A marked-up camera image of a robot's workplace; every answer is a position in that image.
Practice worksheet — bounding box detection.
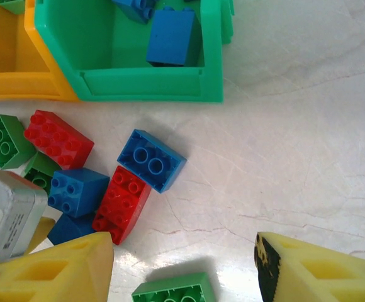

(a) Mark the green square lego brick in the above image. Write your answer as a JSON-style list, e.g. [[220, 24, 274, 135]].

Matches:
[[21, 152, 60, 196], [0, 114, 37, 171]]

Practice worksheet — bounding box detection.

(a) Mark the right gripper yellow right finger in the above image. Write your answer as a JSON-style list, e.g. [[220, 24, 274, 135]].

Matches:
[[254, 232, 365, 302]]

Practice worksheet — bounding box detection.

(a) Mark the green plastic bin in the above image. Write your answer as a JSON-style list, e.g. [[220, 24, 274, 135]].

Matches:
[[33, 0, 235, 104]]

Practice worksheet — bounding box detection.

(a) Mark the red long lego brick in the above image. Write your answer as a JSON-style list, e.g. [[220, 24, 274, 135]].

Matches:
[[23, 109, 95, 171], [91, 165, 152, 246]]

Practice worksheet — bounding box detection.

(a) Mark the blue long lego brick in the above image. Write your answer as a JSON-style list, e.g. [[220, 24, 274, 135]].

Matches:
[[116, 128, 188, 194]]

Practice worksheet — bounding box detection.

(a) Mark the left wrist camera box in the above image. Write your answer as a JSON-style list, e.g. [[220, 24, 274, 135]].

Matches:
[[0, 166, 49, 267]]

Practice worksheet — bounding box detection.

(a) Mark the blue square lego brick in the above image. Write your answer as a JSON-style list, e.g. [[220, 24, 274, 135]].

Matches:
[[111, 0, 158, 25], [145, 6, 201, 67], [47, 167, 111, 220], [46, 212, 97, 246]]

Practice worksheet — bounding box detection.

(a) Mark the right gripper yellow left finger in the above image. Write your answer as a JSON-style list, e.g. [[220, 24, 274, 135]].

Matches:
[[0, 232, 115, 302]]

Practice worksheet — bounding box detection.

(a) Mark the green long lego brick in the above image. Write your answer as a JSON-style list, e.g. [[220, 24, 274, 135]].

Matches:
[[0, 0, 26, 16], [131, 272, 216, 302]]

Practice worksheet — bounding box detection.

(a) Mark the yellow plastic bin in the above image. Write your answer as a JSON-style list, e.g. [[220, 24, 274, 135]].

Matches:
[[0, 0, 81, 102]]

